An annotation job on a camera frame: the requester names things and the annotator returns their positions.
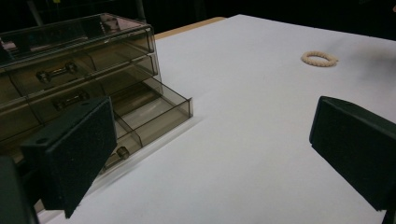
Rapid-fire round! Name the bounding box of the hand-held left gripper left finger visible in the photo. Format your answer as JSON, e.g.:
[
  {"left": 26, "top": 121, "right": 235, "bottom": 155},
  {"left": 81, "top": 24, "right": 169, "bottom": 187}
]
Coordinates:
[{"left": 20, "top": 95, "right": 119, "bottom": 219}]

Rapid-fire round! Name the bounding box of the beige braided rope ring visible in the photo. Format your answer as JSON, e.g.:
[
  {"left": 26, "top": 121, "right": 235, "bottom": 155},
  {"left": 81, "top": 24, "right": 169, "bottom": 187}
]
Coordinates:
[{"left": 300, "top": 50, "right": 339, "bottom": 68}]

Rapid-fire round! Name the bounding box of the smoky clear drawer organizer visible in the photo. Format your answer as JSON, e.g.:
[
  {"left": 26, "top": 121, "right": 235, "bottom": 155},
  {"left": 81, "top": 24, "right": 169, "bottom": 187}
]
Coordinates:
[{"left": 0, "top": 12, "right": 163, "bottom": 157}]

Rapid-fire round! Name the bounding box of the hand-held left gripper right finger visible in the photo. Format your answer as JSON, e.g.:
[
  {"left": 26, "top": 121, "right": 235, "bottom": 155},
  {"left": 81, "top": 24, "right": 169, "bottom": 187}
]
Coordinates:
[{"left": 308, "top": 95, "right": 396, "bottom": 212}]

